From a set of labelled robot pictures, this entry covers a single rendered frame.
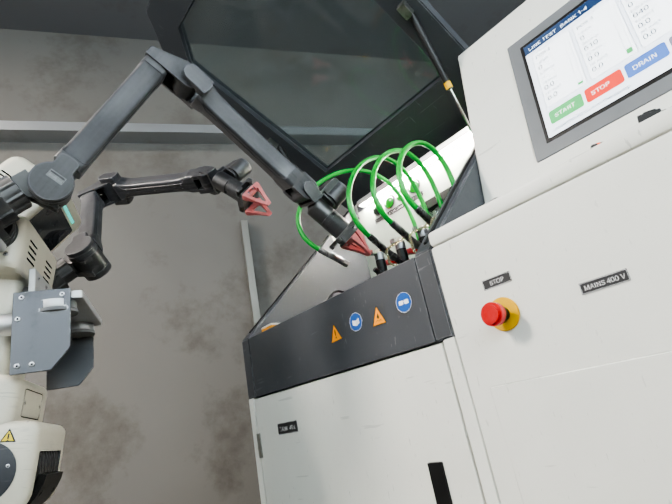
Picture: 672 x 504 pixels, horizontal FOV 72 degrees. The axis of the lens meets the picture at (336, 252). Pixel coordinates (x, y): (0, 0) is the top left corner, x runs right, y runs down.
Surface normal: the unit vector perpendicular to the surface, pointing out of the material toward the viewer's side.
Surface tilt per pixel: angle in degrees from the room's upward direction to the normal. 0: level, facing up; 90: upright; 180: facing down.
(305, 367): 90
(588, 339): 90
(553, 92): 76
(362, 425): 90
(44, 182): 107
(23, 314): 90
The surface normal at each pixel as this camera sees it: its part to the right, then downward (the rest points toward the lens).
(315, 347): -0.76, -0.07
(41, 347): 0.29, -0.37
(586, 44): -0.78, -0.30
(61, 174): 0.53, -0.09
